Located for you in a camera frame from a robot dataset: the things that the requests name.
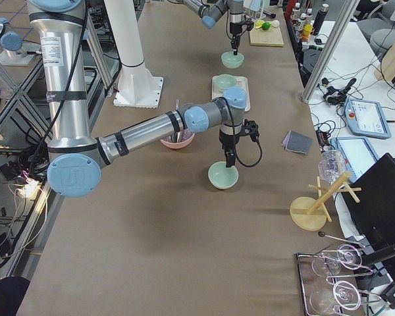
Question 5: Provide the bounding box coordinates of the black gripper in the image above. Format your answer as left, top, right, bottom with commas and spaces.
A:
228, 13, 250, 55
219, 124, 242, 168

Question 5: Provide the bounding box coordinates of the green bowl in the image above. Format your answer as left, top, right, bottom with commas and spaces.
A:
207, 161, 239, 190
221, 51, 244, 69
213, 74, 237, 93

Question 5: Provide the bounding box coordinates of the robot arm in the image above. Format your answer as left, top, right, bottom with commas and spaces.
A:
27, 1, 251, 198
178, 0, 254, 55

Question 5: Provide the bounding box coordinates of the green bowl on tray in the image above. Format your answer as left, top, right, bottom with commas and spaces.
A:
213, 74, 237, 93

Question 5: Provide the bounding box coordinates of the cream rabbit serving tray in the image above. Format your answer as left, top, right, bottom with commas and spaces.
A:
211, 75, 252, 112

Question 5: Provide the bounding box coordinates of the green lime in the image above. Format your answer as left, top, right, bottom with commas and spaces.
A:
261, 22, 271, 31

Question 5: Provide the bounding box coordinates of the bamboo cutting board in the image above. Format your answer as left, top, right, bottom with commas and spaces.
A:
249, 19, 284, 47

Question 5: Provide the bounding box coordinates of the pink bowl with ice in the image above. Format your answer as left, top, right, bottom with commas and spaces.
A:
160, 129, 195, 149

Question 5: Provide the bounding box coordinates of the white garlic bulb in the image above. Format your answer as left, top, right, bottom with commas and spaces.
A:
271, 20, 280, 28

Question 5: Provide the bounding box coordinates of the metal ice scoop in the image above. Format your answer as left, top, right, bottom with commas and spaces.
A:
174, 97, 182, 143

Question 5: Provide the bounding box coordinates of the grey folded cloth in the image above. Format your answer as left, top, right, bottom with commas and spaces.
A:
282, 130, 313, 155

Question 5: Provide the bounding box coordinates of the wooden mug tree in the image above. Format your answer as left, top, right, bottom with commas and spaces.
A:
289, 153, 362, 231

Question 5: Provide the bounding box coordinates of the blue teach pendant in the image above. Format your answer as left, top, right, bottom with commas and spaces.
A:
344, 99, 392, 139
330, 136, 379, 183

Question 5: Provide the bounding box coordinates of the black monitor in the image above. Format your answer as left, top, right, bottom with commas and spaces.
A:
342, 153, 395, 282

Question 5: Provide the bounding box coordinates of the wine glass rack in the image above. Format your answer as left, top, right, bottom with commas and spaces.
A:
296, 240, 390, 315

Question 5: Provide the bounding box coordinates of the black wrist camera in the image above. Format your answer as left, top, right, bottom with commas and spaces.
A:
240, 119, 259, 143

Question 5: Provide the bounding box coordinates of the black camera cable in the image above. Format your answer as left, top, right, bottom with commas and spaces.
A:
223, 98, 263, 168

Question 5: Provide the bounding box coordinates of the aluminium frame post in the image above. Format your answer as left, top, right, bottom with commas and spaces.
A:
301, 0, 359, 103

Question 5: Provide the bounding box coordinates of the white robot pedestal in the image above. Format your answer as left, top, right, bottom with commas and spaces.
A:
105, 0, 163, 109

